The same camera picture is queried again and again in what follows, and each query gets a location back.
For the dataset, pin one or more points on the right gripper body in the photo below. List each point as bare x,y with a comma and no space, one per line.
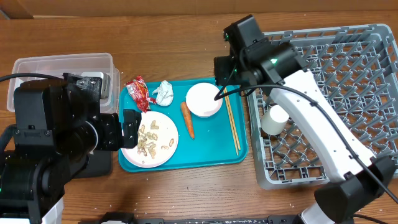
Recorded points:
236,75

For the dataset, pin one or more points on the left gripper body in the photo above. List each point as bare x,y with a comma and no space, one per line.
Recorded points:
129,139

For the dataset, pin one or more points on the pile of peanuts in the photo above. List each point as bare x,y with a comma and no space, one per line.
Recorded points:
156,140

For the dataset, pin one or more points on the red snack wrapper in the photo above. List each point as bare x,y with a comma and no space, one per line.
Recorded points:
139,92

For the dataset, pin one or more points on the white plate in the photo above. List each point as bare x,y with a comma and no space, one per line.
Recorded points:
131,154

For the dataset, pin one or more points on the white bowl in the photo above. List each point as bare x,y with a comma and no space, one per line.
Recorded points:
200,100

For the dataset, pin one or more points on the white tissue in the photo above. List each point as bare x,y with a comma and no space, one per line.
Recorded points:
164,94

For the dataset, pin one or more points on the orange carrot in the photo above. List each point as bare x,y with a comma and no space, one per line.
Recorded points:
188,119

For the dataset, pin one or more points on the white cup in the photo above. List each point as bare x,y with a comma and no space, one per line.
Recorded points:
274,120

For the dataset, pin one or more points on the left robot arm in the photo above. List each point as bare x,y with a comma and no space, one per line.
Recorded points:
58,123

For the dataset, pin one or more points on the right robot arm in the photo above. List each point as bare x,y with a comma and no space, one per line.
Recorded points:
357,177

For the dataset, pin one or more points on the black plastic tray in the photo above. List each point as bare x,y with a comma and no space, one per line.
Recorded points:
100,164

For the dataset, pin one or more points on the teal plastic tray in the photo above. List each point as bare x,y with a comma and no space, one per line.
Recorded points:
213,143

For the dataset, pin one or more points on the clear plastic bin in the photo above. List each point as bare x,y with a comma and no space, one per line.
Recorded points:
78,64

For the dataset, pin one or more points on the grey plastic dish rack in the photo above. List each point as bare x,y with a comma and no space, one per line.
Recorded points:
355,68

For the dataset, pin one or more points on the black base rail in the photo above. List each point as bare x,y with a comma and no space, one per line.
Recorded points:
130,218

